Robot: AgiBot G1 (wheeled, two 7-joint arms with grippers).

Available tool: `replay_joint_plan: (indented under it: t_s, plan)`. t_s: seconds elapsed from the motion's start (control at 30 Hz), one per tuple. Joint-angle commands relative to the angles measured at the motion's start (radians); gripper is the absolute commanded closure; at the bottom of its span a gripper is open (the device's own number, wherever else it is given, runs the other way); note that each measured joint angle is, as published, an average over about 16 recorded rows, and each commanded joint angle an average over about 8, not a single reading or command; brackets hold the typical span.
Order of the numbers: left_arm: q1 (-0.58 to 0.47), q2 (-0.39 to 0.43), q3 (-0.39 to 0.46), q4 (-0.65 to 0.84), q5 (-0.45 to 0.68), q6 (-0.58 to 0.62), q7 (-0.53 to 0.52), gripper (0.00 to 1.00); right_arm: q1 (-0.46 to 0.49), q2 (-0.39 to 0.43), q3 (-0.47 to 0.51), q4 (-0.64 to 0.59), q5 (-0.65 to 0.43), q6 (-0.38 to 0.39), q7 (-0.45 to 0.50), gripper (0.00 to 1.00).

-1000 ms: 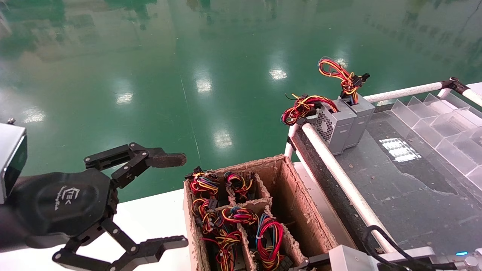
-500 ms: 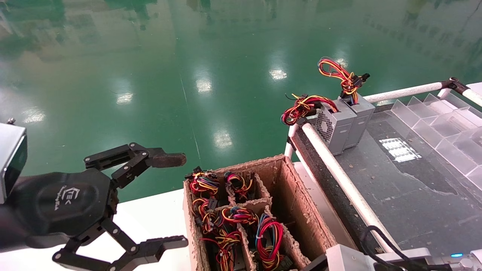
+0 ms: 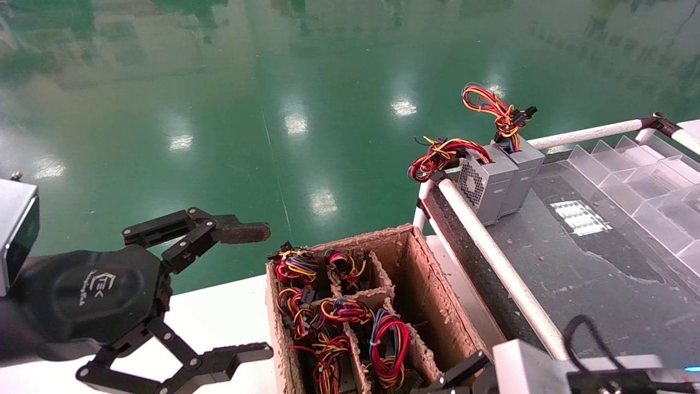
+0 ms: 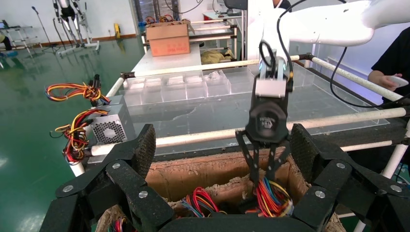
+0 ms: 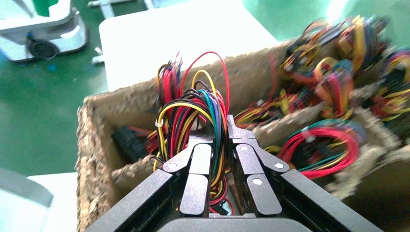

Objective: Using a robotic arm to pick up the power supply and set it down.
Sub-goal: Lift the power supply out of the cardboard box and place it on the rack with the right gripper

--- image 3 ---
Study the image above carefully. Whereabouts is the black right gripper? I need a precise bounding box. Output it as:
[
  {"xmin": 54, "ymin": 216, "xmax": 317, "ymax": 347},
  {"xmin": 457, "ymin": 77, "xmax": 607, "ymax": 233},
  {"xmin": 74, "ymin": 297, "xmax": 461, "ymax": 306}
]
[{"xmin": 566, "ymin": 373, "xmax": 700, "ymax": 394}]

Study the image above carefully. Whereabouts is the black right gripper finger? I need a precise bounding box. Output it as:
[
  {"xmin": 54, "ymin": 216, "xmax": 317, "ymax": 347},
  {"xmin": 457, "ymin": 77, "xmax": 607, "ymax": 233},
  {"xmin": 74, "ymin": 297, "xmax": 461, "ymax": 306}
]
[{"xmin": 439, "ymin": 350, "xmax": 492, "ymax": 391}]

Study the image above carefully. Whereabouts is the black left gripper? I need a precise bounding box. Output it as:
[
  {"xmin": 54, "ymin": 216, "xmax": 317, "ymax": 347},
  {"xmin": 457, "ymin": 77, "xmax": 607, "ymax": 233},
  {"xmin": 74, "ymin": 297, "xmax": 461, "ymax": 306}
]
[{"xmin": 11, "ymin": 245, "xmax": 274, "ymax": 394}]

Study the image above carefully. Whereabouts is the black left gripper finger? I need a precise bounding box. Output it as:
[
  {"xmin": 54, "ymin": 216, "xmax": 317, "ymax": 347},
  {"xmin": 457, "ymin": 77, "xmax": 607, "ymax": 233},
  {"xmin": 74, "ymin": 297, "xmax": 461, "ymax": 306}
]
[{"xmin": 121, "ymin": 207, "xmax": 271, "ymax": 274}]

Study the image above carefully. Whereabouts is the black rough edge strip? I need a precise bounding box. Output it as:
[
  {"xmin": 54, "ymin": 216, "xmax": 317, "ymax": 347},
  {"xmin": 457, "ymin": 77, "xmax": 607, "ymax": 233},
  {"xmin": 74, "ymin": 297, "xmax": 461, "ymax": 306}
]
[{"xmin": 424, "ymin": 186, "xmax": 547, "ymax": 351}]

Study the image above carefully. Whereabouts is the brown cardboard divider box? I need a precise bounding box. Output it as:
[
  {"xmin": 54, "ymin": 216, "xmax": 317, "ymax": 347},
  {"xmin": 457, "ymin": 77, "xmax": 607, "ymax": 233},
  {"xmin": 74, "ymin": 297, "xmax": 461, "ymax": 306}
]
[{"xmin": 266, "ymin": 224, "xmax": 495, "ymax": 394}]

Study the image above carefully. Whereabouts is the dark grey work mat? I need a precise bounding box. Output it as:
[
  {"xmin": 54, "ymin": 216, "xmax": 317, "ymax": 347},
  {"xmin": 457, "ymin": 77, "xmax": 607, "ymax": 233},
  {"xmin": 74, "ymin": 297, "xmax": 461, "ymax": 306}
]
[{"xmin": 484, "ymin": 153, "xmax": 700, "ymax": 373}]

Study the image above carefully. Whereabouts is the short white pipe leg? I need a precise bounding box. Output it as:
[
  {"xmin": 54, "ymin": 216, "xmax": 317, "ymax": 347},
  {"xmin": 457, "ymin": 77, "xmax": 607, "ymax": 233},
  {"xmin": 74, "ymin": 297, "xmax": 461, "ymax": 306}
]
[{"xmin": 413, "ymin": 179, "xmax": 435, "ymax": 230}]

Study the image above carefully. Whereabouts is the grey power supply with grille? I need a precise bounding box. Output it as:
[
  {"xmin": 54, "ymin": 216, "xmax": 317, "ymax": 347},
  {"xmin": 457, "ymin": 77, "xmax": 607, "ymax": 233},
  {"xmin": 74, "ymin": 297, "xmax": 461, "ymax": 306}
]
[{"xmin": 407, "ymin": 136, "xmax": 518, "ymax": 226}]

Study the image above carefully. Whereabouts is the clear acrylic divider tray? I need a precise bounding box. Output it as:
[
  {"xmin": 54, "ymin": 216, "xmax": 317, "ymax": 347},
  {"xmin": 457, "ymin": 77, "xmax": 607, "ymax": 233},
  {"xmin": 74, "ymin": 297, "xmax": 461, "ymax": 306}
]
[{"xmin": 566, "ymin": 134, "xmax": 700, "ymax": 280}]

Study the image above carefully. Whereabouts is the black pipe connector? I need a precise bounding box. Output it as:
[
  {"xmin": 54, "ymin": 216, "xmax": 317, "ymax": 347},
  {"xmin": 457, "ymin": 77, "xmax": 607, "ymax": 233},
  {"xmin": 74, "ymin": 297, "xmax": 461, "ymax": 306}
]
[{"xmin": 640, "ymin": 112, "xmax": 684, "ymax": 137}]

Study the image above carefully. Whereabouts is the power supply with coloured wires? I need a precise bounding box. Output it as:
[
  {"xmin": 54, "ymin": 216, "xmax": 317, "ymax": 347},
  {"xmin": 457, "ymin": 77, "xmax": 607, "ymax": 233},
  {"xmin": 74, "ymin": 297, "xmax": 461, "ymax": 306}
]
[
  {"xmin": 325, "ymin": 249, "xmax": 369, "ymax": 289},
  {"xmin": 322, "ymin": 298, "xmax": 376, "ymax": 328},
  {"xmin": 278, "ymin": 287, "xmax": 324, "ymax": 341},
  {"xmin": 290, "ymin": 333, "xmax": 354, "ymax": 394},
  {"xmin": 268, "ymin": 242, "xmax": 322, "ymax": 286},
  {"xmin": 370, "ymin": 309, "xmax": 412, "ymax": 390}
]

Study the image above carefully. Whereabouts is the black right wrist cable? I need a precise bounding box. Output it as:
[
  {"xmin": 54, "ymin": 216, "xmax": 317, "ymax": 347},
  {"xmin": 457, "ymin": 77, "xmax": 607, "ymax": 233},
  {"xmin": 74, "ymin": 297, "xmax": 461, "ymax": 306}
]
[{"xmin": 563, "ymin": 315, "xmax": 629, "ymax": 373}]

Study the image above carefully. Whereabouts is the grey power supply with wires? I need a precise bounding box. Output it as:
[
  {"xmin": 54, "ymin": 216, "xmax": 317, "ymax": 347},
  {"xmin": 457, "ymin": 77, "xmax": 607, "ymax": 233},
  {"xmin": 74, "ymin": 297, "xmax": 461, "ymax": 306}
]
[{"xmin": 462, "ymin": 82, "xmax": 546, "ymax": 217}]

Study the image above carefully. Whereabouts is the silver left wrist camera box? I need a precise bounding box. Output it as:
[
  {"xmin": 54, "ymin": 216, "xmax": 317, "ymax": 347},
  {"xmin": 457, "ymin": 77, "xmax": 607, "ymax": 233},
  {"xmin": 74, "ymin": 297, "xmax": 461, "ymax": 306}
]
[{"xmin": 0, "ymin": 176, "xmax": 40, "ymax": 296}]

